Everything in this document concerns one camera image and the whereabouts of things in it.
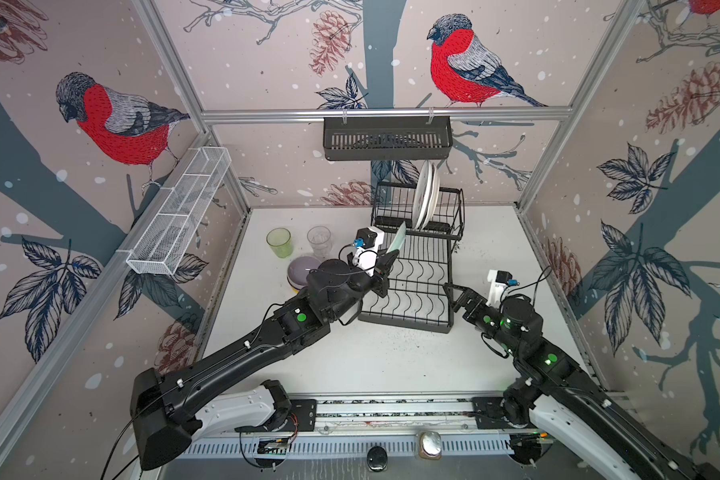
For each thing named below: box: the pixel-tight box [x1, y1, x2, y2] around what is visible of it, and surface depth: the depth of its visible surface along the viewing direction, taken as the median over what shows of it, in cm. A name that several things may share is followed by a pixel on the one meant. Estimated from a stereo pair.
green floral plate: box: [386, 220, 406, 254], surface depth 65 cm
